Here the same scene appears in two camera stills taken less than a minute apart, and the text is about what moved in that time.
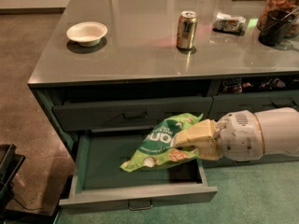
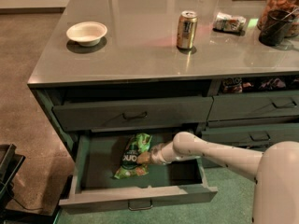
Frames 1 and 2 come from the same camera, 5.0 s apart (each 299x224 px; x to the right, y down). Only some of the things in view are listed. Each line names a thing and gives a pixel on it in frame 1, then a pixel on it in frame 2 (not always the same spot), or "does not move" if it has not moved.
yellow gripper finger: [203, 131] to [144, 158]
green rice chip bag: [157, 147] to [135, 146]
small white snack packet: [225, 22] does not move
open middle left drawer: [100, 181] does not move
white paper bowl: [88, 34] does not move
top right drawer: [223, 104] does not move
